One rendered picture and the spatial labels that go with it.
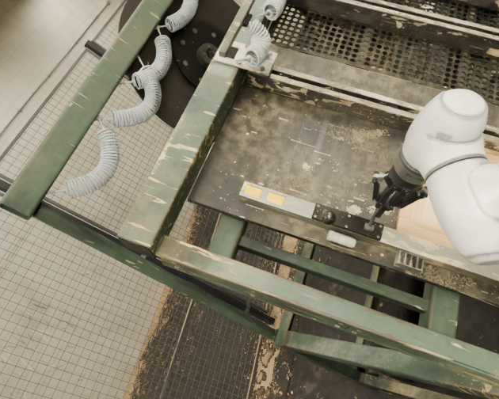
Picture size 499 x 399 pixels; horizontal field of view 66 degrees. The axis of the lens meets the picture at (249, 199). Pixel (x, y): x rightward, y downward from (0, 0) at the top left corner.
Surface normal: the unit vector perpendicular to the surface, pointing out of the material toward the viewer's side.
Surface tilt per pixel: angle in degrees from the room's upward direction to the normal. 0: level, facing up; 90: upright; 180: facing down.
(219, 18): 90
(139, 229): 54
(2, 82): 90
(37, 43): 90
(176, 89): 90
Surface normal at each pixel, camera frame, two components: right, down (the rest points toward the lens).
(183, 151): 0.01, -0.43
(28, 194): 0.56, -0.16
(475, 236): -0.67, 0.07
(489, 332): -0.76, -0.50
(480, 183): -0.51, -0.36
